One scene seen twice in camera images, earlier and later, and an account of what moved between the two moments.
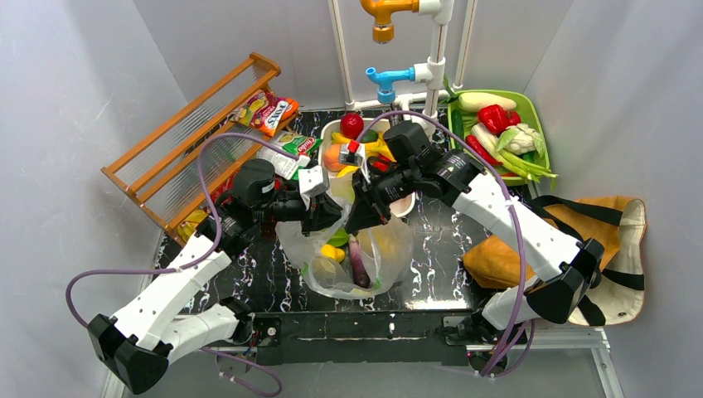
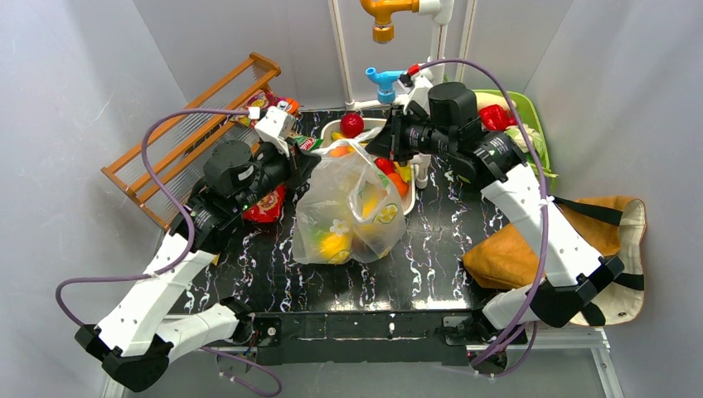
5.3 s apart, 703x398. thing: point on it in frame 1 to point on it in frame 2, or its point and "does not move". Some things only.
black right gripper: x=369 y=195 to x=395 y=139
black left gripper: x=317 y=210 to x=295 y=164
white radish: x=474 y=101 does not move
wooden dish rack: x=173 y=171 does not move
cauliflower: x=520 y=139 does not move
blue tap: x=386 y=90 does not move
